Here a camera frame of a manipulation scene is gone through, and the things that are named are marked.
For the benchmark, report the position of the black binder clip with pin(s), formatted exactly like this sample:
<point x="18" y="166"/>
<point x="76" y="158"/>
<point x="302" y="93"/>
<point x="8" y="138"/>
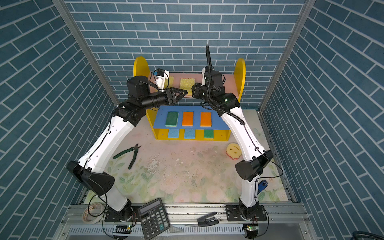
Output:
<point x="208" y="220"/>

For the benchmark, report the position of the yellow pink blue shelf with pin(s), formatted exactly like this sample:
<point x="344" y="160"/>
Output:
<point x="157" y="117"/>

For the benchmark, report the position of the yellow sponge front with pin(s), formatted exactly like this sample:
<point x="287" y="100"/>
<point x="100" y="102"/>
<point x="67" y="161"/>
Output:
<point x="171" y="81"/>

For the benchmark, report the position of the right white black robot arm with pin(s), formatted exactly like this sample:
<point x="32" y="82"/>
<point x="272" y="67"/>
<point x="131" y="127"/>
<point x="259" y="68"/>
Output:
<point x="255" y="157"/>

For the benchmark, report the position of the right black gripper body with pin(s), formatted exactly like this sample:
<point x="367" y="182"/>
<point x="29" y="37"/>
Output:
<point x="201" y="93"/>

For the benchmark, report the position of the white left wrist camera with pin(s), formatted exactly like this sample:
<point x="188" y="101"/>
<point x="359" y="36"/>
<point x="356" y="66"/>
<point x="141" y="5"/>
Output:
<point x="162" y="79"/>

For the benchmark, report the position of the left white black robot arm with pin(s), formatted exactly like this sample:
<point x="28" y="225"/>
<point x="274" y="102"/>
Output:
<point x="89" y="170"/>

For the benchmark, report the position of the pale yellow sponge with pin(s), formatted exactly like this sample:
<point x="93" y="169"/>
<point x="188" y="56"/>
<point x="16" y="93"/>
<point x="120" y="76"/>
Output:
<point x="206" y="120"/>

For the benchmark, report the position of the orange sponge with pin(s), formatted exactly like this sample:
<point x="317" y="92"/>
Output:
<point x="188" y="119"/>

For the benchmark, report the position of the dark green scrub sponge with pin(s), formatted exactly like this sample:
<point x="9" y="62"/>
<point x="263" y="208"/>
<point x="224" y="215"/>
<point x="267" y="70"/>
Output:
<point x="172" y="119"/>

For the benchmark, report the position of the yellow smiley face sponge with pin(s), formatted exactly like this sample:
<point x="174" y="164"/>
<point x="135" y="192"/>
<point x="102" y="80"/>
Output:
<point x="233" y="151"/>

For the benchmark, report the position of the black desk calculator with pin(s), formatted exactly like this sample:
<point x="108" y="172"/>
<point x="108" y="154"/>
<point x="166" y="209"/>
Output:
<point x="153" y="218"/>

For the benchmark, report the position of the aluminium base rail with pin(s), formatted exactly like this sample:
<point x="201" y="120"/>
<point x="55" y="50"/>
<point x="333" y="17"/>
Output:
<point x="273" y="221"/>

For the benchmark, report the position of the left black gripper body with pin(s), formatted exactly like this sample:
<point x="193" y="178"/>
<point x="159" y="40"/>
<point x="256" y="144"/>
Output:
<point x="153" y="100"/>

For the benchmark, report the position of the bright green sponge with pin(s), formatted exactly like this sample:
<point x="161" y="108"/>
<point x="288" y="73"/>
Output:
<point x="208" y="134"/>

